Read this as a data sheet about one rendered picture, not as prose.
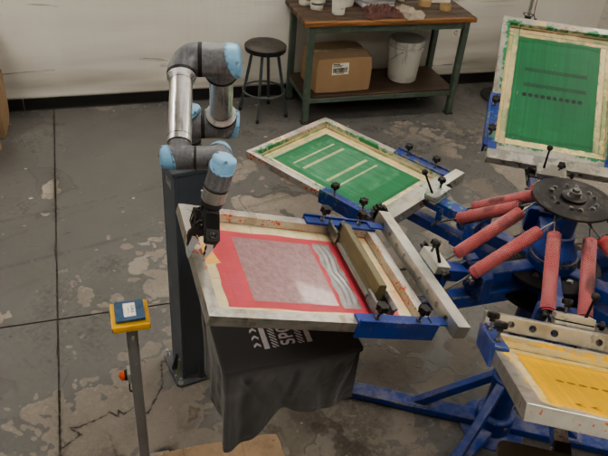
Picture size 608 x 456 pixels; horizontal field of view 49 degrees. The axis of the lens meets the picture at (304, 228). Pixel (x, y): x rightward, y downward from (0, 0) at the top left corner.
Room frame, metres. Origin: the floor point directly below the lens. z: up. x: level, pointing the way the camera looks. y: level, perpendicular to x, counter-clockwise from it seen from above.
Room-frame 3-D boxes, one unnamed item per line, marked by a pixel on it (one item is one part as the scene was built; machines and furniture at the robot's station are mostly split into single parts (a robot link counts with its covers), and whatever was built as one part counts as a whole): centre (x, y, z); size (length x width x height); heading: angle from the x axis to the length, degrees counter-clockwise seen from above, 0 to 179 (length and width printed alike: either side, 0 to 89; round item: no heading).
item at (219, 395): (1.68, 0.28, 0.74); 0.45 x 0.03 x 0.43; 20
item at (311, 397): (1.57, -0.01, 0.74); 0.46 x 0.04 x 0.42; 110
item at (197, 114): (2.36, 0.49, 1.37); 0.13 x 0.12 x 0.14; 99
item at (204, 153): (1.81, 0.29, 1.54); 0.11 x 0.11 x 0.08; 9
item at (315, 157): (2.72, -0.29, 1.05); 1.08 x 0.61 x 0.23; 50
